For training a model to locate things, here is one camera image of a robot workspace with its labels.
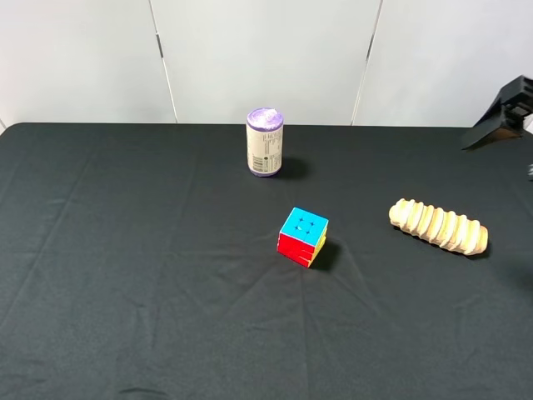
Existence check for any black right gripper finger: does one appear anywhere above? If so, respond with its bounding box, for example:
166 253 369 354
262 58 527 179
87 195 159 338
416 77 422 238
461 75 532 151
527 164 533 182

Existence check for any tan ridged bread loaf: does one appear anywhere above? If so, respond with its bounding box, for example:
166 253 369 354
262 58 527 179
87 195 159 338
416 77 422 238
389 198 489 257

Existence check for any colourful puzzle cube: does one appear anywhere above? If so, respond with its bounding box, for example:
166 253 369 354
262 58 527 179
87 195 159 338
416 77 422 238
276 207 329 268

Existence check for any purple roll with white label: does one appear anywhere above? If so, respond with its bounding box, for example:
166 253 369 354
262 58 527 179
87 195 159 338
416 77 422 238
246 107 284 177

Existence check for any black tablecloth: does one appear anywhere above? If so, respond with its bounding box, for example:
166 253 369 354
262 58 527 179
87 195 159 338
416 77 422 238
1 123 532 399

